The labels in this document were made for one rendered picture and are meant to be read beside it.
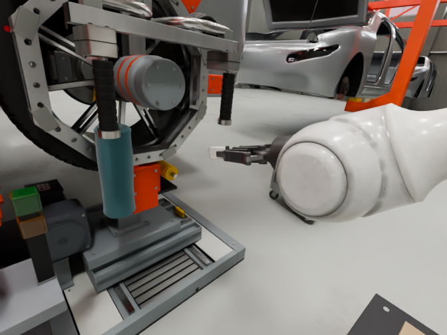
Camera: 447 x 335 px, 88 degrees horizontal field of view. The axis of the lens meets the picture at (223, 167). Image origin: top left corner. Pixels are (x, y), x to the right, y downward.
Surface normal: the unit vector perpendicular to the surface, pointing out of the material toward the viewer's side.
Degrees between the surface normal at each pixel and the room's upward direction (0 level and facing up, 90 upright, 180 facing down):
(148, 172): 90
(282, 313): 0
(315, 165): 93
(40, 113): 90
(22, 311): 0
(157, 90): 90
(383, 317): 0
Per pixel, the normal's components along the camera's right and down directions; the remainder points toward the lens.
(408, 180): -0.43, 0.51
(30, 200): 0.69, 0.33
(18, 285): 0.09, -0.92
